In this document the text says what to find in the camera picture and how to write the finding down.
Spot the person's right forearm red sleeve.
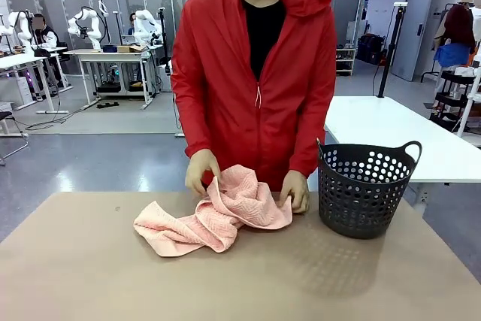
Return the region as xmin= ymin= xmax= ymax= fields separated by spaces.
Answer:
xmin=172 ymin=83 xmax=213 ymax=159

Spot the dark grey perforated laundry basket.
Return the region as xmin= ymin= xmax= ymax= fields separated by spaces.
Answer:
xmin=316 ymin=138 xmax=422 ymax=240

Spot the white desk with cardboard box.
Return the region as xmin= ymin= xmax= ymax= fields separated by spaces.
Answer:
xmin=62 ymin=48 xmax=156 ymax=111

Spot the mannequin with maroon garment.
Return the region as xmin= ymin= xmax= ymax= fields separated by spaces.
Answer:
xmin=434 ymin=2 xmax=477 ymax=56

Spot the person's left forearm red sleeve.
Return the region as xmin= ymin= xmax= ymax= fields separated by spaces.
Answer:
xmin=289 ymin=87 xmax=337 ymax=179

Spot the white desk with robots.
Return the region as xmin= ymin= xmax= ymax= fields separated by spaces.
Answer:
xmin=0 ymin=51 xmax=71 ymax=115

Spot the black office chair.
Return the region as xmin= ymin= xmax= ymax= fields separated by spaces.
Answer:
xmin=0 ymin=109 xmax=29 ymax=166

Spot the person's left hand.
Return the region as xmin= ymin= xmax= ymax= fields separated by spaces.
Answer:
xmin=280 ymin=169 xmax=310 ymax=214

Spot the black camera pole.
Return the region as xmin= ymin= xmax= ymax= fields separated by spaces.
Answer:
xmin=157 ymin=8 xmax=174 ymax=93

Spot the large white table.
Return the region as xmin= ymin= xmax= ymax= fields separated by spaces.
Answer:
xmin=323 ymin=95 xmax=481 ymax=186

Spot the person's right hand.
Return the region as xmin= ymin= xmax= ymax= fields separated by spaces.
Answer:
xmin=185 ymin=148 xmax=222 ymax=198

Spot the pink textured towel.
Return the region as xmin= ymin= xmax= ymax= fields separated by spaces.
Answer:
xmin=133 ymin=164 xmax=294 ymax=258

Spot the black rolling cart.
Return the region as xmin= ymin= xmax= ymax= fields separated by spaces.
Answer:
xmin=430 ymin=68 xmax=478 ymax=135

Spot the flat cardboard box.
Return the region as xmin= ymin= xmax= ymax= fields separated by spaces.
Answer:
xmin=116 ymin=44 xmax=148 ymax=54

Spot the person in red hooded jacket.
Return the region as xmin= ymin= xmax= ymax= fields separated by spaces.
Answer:
xmin=170 ymin=0 xmax=338 ymax=191

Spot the blue cloth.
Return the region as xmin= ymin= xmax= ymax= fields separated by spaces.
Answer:
xmin=433 ymin=43 xmax=471 ymax=68

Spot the seated person in dark jacket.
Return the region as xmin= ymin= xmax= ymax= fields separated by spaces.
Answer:
xmin=32 ymin=14 xmax=62 ymax=51

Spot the black bag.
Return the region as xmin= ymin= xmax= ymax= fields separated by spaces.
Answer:
xmin=356 ymin=34 xmax=387 ymax=66

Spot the white wire shelf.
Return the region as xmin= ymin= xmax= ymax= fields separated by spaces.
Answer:
xmin=335 ymin=47 xmax=357 ymax=77

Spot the black tripod stand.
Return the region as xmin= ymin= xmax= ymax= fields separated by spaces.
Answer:
xmin=377 ymin=2 xmax=409 ymax=98

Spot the grey door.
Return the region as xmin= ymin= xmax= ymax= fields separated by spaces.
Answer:
xmin=390 ymin=0 xmax=435 ymax=82

